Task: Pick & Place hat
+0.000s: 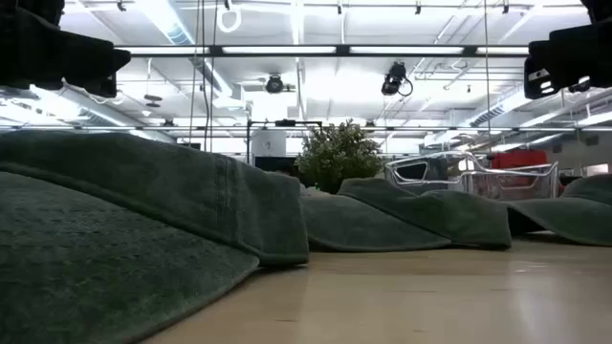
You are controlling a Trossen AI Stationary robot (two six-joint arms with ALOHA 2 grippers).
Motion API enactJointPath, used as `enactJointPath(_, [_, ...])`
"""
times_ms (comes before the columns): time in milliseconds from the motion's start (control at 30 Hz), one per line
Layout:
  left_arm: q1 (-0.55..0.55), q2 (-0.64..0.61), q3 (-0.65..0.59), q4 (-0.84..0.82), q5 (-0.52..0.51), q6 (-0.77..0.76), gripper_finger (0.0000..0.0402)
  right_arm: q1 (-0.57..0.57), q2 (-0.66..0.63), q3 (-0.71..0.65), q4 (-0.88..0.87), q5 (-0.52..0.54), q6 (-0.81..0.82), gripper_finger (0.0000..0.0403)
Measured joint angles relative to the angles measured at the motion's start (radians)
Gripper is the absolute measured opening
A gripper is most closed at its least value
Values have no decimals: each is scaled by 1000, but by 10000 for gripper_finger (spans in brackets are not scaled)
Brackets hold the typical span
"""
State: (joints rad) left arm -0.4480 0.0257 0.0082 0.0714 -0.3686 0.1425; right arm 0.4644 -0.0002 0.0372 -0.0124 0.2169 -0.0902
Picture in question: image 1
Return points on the dark green towel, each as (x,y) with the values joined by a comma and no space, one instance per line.
(95,267)

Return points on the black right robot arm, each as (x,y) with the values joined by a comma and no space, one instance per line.
(600,8)

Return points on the red object in background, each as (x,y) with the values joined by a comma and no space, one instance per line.
(518,158)

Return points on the clear plastic bin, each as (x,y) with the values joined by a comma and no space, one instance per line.
(483,184)

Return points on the white box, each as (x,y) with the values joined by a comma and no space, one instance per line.
(268,143)

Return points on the black computer monitor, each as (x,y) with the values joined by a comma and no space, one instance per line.
(275,163)

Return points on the green bushy potted plant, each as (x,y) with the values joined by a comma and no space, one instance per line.
(337,155)

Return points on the thin horizontal frame bar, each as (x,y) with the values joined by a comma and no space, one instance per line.
(430,129)

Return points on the round black ceiling camera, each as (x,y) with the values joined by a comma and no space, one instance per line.
(274,84)

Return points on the black metal stand frame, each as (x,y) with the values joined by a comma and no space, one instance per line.
(282,123)

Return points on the black overhead frame bar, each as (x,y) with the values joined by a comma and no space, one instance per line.
(334,49)

